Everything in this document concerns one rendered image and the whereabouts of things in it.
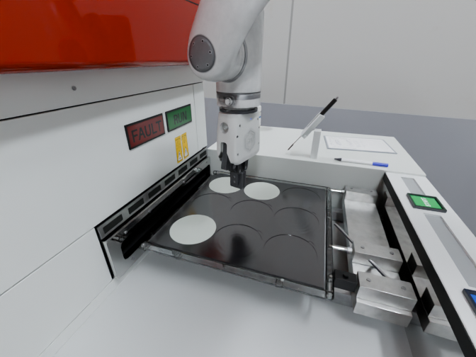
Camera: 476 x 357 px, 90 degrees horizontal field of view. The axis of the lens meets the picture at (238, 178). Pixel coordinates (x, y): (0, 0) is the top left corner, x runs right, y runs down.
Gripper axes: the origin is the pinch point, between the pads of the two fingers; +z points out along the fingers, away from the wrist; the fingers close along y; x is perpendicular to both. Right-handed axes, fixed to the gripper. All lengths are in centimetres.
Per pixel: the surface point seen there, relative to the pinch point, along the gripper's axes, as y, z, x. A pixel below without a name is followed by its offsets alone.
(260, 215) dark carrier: 2.2, 9.5, -5.0
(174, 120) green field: 0.7, -10.2, 19.2
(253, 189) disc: 12.3, 9.4, 2.6
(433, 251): 1.3, 3.3, -36.5
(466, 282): -3.5, 3.3, -39.8
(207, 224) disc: -7.7, 9.4, 3.2
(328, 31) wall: 152, -41, 27
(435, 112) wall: 160, 6, -47
